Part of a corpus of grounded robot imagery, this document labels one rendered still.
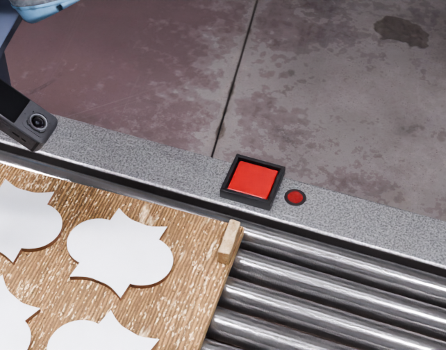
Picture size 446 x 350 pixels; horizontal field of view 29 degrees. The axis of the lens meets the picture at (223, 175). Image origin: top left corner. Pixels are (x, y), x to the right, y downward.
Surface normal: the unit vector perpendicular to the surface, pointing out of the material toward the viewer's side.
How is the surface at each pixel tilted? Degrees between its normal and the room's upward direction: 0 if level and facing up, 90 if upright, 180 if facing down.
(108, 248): 0
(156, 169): 0
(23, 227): 0
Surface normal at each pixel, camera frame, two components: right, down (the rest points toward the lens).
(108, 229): 0.03, -0.66
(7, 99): 0.52, -0.42
